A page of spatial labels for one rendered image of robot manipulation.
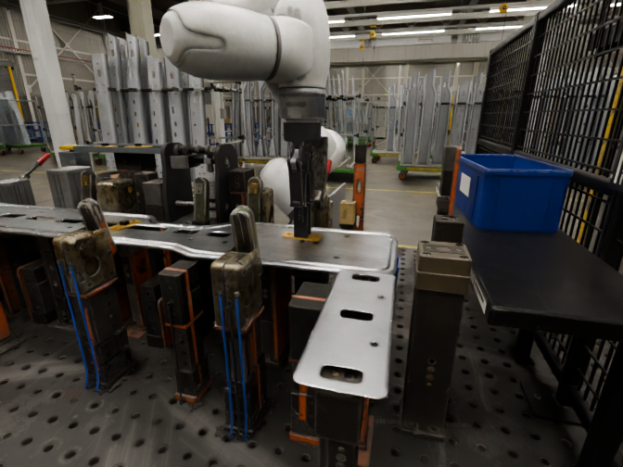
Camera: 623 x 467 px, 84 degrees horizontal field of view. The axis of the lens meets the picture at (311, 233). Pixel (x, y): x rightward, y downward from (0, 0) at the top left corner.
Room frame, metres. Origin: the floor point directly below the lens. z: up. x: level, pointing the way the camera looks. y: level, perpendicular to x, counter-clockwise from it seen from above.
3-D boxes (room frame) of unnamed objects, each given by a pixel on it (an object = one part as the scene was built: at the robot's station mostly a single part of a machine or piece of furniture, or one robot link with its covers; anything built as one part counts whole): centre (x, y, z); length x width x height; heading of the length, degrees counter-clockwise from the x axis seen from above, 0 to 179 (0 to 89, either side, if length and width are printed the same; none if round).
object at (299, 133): (0.71, 0.02, 1.21); 0.08 x 0.07 x 0.09; 165
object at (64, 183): (1.08, 0.75, 0.90); 0.13 x 0.10 x 0.41; 165
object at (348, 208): (0.82, -0.09, 0.88); 0.04 x 0.04 x 0.36; 75
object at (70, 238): (0.65, 0.46, 0.87); 0.12 x 0.09 x 0.35; 165
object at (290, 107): (0.72, 0.02, 1.28); 0.09 x 0.09 x 0.06
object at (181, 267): (0.60, 0.25, 0.84); 0.11 x 0.08 x 0.29; 165
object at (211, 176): (1.01, 0.32, 0.94); 0.18 x 0.13 x 0.49; 75
